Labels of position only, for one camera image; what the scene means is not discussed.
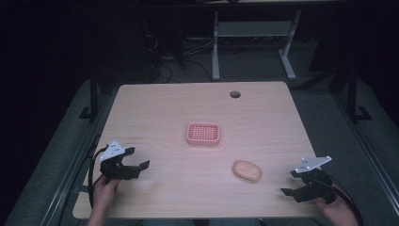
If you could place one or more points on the person's right hand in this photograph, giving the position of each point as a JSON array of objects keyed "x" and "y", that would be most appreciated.
[{"x": 337, "y": 208}]

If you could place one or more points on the person's left hand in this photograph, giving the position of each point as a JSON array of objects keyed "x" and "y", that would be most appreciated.
[{"x": 104, "y": 194}]

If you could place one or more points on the black metal stand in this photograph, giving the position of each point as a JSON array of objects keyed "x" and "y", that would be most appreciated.
[
  {"x": 352, "y": 94},
  {"x": 93, "y": 94}
]

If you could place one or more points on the pink soap dish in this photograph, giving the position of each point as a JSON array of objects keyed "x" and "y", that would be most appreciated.
[{"x": 203, "y": 134}]

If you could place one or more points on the orange soap bar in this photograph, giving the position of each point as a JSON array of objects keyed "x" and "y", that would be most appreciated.
[{"x": 247, "y": 170}]

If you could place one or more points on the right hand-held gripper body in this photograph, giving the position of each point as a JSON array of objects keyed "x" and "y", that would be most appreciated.
[{"x": 316, "y": 186}]

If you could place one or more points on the white metal desk frame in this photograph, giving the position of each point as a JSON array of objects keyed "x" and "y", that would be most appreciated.
[{"x": 251, "y": 29}]

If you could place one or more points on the metal frame rail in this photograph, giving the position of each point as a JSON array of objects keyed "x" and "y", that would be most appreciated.
[
  {"x": 70, "y": 169},
  {"x": 370, "y": 147}
]

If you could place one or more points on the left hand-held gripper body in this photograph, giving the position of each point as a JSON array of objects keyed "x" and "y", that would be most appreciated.
[{"x": 113, "y": 171}]

